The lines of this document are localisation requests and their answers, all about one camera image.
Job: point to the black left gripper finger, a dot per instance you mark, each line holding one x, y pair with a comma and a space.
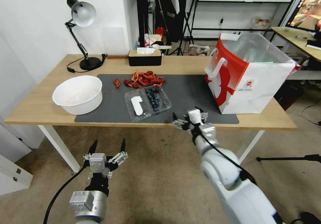
92, 150
123, 147

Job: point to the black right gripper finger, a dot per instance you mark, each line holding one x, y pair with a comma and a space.
179, 124
204, 115

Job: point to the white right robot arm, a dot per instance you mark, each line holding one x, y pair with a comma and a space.
225, 173

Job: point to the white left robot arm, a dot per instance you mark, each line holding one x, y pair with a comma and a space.
86, 205

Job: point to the clear plastic takeout container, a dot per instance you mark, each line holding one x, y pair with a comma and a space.
138, 108

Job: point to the red white takeout bag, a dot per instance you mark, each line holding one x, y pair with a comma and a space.
253, 83

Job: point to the black tissue box wooden lid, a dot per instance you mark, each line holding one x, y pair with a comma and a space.
145, 59

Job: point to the dark grey desk mat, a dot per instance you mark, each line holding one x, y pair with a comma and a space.
190, 96

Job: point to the blueberries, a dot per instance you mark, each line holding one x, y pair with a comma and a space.
153, 99

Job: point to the white label sticker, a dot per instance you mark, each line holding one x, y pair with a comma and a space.
137, 105

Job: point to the dried red chili pile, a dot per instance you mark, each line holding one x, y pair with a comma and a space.
145, 79

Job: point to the white plastic bowl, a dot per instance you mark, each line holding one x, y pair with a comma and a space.
77, 96

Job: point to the single dried red chili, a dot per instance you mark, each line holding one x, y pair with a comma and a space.
117, 83

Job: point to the wooden table white legs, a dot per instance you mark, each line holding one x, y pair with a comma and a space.
45, 101

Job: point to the white tissue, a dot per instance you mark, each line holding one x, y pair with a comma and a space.
145, 51

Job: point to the white cabinet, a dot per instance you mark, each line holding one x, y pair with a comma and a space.
12, 173

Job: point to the black bin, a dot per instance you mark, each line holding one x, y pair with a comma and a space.
289, 94

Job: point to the cardboard box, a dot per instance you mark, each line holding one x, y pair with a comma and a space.
153, 39

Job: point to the black tripod stand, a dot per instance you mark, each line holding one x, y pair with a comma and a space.
186, 26

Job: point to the black stand leg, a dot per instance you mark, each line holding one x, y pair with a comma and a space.
288, 158

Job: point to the red box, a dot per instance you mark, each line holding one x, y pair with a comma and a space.
160, 31

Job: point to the yellow side table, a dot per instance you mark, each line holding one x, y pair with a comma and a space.
293, 37

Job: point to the black silver desk lamp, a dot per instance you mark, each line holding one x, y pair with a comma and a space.
84, 14

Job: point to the computer monitor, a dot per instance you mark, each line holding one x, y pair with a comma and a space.
307, 7

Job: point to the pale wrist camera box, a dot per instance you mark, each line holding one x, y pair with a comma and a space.
97, 162
195, 117

